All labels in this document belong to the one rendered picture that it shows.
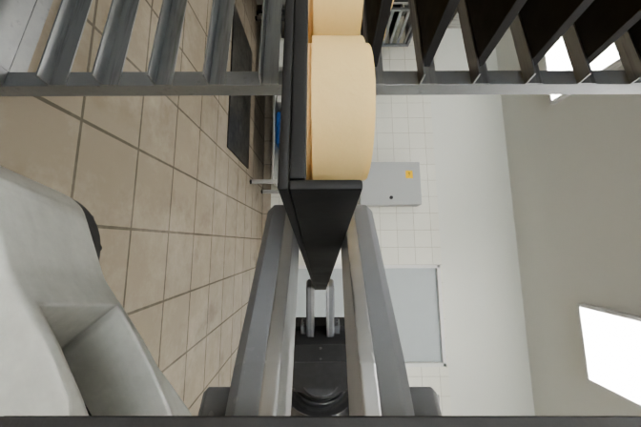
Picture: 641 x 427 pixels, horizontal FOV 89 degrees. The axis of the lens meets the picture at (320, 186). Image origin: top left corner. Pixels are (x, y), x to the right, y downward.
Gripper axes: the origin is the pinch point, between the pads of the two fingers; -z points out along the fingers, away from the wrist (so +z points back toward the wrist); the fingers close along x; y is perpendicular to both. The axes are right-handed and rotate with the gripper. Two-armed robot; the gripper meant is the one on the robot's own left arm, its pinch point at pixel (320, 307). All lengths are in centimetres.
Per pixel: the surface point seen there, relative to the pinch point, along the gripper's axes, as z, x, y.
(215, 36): -58, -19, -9
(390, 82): -50, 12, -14
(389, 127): -356, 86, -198
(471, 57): -52, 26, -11
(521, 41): -55, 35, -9
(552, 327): -155, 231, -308
